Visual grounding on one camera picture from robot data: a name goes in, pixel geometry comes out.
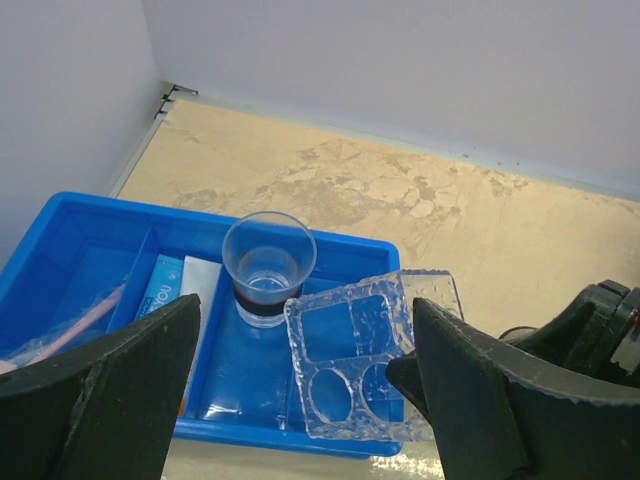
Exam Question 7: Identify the blue plastic bin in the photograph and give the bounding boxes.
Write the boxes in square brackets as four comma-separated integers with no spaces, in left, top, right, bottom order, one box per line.
[1,193,401,458]

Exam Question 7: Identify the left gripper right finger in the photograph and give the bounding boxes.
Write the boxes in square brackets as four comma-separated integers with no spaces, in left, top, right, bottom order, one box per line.
[385,298,639,479]

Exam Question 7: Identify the white toothpaste tube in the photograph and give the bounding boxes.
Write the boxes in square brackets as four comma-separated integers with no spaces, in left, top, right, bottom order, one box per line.
[179,256,222,416]

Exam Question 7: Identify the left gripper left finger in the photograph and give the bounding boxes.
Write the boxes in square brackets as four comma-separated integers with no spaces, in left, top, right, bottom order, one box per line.
[1,294,200,479]

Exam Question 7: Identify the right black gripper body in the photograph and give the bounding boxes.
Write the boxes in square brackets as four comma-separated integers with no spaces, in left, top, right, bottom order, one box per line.
[500,280,639,375]

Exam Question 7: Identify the pink wrapped toothbrush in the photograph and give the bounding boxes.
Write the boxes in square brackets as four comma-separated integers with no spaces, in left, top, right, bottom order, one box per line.
[1,284,125,374]

